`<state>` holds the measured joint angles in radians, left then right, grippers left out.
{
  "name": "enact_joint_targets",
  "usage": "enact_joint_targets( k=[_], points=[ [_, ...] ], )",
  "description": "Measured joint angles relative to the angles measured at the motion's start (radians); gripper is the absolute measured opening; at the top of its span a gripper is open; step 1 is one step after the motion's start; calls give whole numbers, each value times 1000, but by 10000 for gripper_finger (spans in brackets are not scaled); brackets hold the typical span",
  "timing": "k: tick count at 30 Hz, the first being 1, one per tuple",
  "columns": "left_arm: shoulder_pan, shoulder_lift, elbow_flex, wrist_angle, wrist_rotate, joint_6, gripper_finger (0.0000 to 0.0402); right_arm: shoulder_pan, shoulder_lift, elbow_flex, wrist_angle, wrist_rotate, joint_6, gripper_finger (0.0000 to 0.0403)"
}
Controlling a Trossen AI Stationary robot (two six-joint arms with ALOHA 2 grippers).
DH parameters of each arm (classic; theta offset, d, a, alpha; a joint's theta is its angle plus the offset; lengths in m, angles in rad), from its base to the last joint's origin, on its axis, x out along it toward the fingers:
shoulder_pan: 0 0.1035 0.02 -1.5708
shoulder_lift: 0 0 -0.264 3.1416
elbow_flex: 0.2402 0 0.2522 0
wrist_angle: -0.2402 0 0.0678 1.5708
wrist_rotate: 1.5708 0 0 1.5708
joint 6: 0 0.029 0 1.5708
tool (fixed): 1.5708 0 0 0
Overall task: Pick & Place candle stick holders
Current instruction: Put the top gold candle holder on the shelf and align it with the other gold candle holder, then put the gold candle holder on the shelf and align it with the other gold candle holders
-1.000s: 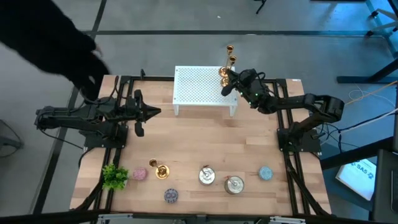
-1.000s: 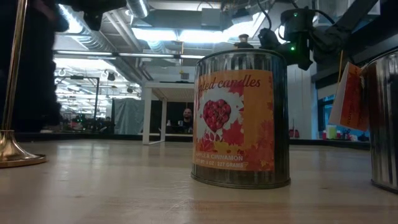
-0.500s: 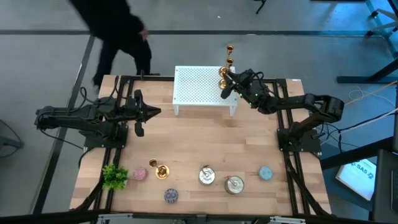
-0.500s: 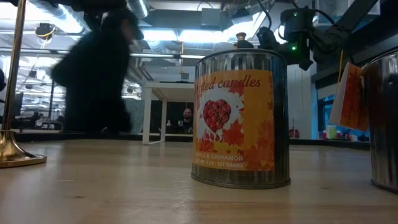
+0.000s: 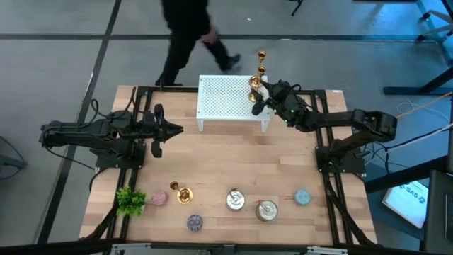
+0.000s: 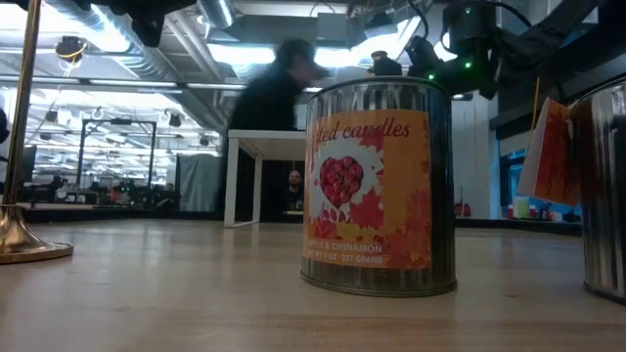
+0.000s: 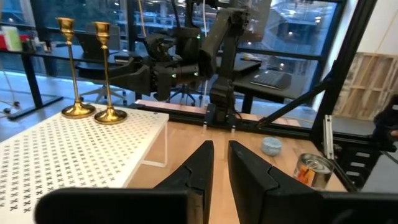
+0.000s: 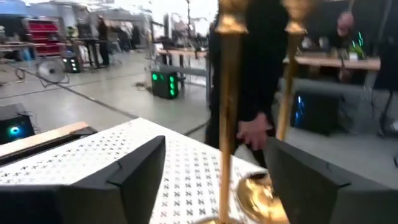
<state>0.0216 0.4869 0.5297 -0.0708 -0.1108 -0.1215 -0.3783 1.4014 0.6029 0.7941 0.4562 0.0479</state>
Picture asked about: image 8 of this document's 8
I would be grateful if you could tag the white perforated metal shelf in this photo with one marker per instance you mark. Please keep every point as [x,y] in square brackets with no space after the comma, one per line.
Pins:
[186,174]

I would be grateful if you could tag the red tool cabinet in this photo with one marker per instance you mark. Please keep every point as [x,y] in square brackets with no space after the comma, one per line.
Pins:
[43,37]

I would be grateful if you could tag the person's hand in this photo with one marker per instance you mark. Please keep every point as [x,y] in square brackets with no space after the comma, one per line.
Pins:
[253,133]

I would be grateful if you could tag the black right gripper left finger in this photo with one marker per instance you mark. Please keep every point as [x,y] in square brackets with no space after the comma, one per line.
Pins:
[93,202]

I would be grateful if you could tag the gold candlestick holder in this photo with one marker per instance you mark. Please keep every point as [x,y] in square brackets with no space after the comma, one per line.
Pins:
[228,93]
[258,199]

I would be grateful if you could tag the person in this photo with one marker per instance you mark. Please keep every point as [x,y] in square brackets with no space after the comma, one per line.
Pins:
[345,21]
[258,62]
[103,40]

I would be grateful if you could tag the round floor fan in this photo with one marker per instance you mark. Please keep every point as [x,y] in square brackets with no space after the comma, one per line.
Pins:
[51,71]

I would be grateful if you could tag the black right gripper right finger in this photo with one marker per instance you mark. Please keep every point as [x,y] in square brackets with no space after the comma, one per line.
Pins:
[317,199]

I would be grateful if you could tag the black computer tower with lights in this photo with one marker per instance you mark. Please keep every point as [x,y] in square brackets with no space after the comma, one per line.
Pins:
[71,64]
[15,127]
[317,113]
[164,85]

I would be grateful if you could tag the wooden desk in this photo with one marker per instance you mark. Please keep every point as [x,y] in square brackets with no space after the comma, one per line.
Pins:
[329,62]
[182,53]

